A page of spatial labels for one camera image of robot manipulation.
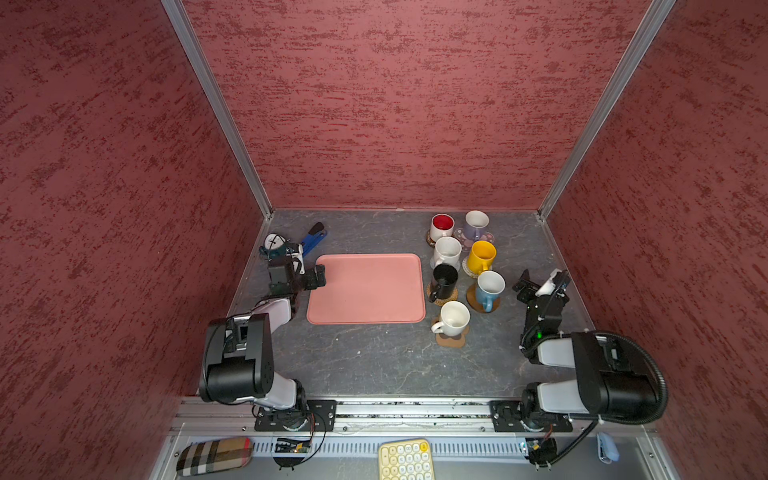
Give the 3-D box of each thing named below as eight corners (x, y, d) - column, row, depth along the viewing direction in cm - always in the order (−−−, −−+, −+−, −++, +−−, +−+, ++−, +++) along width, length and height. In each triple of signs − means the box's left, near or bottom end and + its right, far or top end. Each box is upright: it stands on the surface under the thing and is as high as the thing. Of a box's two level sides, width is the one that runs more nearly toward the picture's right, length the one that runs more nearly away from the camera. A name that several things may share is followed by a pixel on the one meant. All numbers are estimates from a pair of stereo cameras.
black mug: (429, 304, 96) (431, 291, 89) (426, 277, 102) (429, 263, 96) (456, 304, 96) (461, 291, 89) (452, 277, 102) (456, 263, 96)
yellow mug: (459, 268, 106) (465, 251, 98) (474, 254, 110) (481, 236, 102) (478, 282, 102) (485, 265, 94) (492, 267, 107) (501, 249, 98)
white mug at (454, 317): (430, 340, 88) (434, 326, 80) (428, 315, 94) (432, 300, 86) (465, 340, 88) (472, 326, 81) (461, 315, 94) (467, 300, 86)
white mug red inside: (430, 247, 111) (433, 233, 104) (428, 228, 117) (431, 213, 110) (452, 247, 111) (456, 233, 104) (449, 228, 117) (453, 213, 111)
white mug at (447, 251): (434, 276, 103) (438, 261, 96) (432, 252, 110) (435, 236, 103) (459, 276, 103) (464, 261, 96) (455, 252, 110) (459, 236, 103)
